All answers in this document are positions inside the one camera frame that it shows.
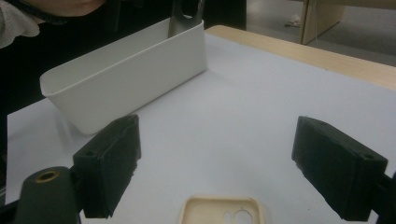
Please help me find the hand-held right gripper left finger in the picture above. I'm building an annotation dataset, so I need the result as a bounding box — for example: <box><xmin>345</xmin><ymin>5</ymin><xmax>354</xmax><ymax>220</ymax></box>
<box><xmin>72</xmin><ymin>114</ymin><xmax>142</xmax><ymax>219</ymax></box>

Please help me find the grey phone case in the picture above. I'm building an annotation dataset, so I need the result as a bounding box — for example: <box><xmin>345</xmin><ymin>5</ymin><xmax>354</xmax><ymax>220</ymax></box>
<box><xmin>167</xmin><ymin>0</ymin><xmax>205</xmax><ymax>39</ymax></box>

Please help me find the crumpled white paper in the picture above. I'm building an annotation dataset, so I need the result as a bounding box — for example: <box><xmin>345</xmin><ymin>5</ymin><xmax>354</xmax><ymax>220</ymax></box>
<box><xmin>284</xmin><ymin>13</ymin><xmax>303</xmax><ymax>28</ymax></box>

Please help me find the white plastic storage bin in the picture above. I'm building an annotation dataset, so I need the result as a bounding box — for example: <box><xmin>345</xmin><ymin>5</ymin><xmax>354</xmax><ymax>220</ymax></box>
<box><xmin>39</xmin><ymin>17</ymin><xmax>208</xmax><ymax>135</ymax></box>

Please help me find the white table cover sheet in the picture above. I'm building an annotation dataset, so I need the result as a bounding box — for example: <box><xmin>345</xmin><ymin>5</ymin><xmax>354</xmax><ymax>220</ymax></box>
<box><xmin>5</xmin><ymin>32</ymin><xmax>396</xmax><ymax>224</ymax></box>

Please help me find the beige phone case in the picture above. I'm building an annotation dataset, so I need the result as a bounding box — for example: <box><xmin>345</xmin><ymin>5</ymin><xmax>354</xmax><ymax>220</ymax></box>
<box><xmin>177</xmin><ymin>194</ymin><xmax>266</xmax><ymax>224</ymax></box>

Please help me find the light wooden shelf unit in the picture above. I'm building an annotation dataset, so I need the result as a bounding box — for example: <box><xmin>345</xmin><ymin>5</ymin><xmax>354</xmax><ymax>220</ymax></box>
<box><xmin>298</xmin><ymin>0</ymin><xmax>396</xmax><ymax>46</ymax></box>

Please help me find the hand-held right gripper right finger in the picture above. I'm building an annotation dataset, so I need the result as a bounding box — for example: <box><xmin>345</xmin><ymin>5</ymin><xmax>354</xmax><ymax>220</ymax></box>
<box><xmin>291</xmin><ymin>116</ymin><xmax>389</xmax><ymax>222</ymax></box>

